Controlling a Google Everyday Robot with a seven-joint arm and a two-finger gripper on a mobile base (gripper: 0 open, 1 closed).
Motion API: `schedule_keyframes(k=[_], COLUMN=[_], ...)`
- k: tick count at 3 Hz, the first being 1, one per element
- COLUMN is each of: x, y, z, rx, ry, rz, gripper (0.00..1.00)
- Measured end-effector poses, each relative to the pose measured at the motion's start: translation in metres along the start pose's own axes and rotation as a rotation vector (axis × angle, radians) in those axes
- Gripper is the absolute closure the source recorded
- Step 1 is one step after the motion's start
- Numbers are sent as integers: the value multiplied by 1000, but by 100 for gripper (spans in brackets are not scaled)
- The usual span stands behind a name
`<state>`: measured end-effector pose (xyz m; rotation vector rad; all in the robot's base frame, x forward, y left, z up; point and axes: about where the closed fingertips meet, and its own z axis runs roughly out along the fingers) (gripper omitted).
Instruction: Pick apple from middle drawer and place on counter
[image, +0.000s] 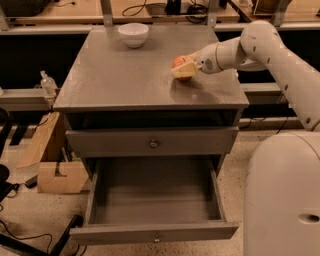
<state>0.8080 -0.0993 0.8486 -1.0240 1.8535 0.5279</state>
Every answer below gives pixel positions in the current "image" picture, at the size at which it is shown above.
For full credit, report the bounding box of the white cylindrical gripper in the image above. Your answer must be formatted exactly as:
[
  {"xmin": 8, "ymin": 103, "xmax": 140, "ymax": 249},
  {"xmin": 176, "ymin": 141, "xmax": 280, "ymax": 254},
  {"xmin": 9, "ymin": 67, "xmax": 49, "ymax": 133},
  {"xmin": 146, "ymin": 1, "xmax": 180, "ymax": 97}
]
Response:
[{"xmin": 171, "ymin": 43, "xmax": 220, "ymax": 78}]

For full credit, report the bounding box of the red apple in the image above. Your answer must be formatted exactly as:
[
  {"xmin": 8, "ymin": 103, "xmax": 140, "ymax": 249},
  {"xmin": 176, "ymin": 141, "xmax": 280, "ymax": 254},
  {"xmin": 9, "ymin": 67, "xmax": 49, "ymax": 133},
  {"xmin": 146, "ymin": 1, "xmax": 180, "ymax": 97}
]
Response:
[{"xmin": 171, "ymin": 55, "xmax": 194, "ymax": 81}]

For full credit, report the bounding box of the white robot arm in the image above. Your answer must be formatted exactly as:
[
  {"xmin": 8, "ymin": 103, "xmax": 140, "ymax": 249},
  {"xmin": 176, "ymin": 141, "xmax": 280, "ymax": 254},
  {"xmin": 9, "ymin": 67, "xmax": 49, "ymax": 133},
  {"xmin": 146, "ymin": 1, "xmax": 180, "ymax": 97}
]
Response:
[{"xmin": 171, "ymin": 20, "xmax": 320, "ymax": 256}]

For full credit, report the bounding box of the grey wooden drawer cabinet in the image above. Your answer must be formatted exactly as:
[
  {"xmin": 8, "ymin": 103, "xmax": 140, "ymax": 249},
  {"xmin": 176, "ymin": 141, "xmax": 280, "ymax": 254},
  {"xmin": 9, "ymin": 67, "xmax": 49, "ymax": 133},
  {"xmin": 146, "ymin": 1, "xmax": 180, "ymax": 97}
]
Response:
[{"xmin": 53, "ymin": 25, "xmax": 250, "ymax": 247}]

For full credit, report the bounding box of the closed grey top drawer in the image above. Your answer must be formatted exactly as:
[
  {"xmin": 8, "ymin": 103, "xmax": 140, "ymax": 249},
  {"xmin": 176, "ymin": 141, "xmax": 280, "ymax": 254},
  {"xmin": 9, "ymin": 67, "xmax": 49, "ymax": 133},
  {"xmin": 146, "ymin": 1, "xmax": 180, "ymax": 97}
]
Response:
[{"xmin": 66, "ymin": 126, "xmax": 239, "ymax": 158}]

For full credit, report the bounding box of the open grey middle drawer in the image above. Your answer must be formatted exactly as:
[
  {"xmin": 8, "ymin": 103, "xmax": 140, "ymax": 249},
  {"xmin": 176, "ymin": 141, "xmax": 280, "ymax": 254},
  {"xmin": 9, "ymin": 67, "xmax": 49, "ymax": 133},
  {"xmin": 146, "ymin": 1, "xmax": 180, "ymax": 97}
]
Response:
[{"xmin": 71, "ymin": 156, "xmax": 239, "ymax": 245}]

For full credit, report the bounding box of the white ceramic bowl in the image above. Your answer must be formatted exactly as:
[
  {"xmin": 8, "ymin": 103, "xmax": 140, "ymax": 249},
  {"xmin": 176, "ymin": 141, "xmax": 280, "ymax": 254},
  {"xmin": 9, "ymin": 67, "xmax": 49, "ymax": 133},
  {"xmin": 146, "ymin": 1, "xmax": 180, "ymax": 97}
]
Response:
[{"xmin": 118, "ymin": 23, "xmax": 149, "ymax": 48}]

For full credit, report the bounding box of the clear plastic sanitizer bottle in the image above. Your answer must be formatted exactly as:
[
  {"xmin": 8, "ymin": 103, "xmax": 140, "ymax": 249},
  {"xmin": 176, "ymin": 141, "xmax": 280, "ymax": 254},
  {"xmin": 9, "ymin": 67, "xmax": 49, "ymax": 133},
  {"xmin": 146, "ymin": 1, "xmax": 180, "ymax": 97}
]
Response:
[{"xmin": 40, "ymin": 71, "xmax": 57, "ymax": 97}]

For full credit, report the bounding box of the brown cardboard box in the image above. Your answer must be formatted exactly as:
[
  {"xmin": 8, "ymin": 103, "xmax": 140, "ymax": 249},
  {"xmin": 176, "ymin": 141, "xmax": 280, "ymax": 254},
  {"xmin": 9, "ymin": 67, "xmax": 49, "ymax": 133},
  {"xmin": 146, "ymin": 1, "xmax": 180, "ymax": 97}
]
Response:
[{"xmin": 16, "ymin": 112, "xmax": 88, "ymax": 194}]

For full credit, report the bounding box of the wooden workbench behind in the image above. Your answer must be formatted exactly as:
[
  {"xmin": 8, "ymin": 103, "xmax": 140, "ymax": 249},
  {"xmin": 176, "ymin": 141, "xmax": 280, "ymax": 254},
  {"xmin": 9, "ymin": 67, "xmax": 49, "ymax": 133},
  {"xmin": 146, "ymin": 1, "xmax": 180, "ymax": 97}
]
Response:
[{"xmin": 7, "ymin": 0, "xmax": 320, "ymax": 25}]

